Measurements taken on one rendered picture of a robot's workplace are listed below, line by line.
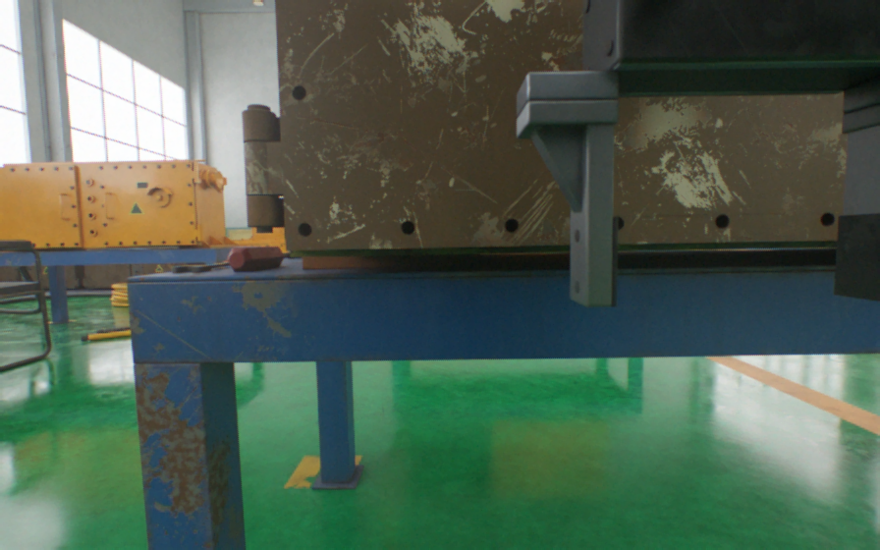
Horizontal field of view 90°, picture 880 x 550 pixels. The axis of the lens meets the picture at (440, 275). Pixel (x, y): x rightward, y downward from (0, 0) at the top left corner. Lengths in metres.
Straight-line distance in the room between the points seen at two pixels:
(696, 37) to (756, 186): 0.32
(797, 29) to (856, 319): 0.46
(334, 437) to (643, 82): 1.21
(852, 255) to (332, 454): 1.23
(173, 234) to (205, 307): 3.07
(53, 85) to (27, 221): 9.23
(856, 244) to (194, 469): 0.62
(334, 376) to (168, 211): 2.57
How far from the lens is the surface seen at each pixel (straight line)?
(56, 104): 13.19
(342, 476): 1.37
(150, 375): 0.62
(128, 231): 3.80
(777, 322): 0.62
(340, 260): 0.59
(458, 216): 0.44
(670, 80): 0.24
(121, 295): 5.90
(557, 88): 0.21
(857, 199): 0.29
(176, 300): 0.59
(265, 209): 0.47
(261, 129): 0.48
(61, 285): 5.09
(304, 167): 0.47
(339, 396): 1.28
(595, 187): 0.21
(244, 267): 0.60
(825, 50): 0.26
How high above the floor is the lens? 0.67
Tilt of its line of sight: 5 degrees down
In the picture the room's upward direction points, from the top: 1 degrees counter-clockwise
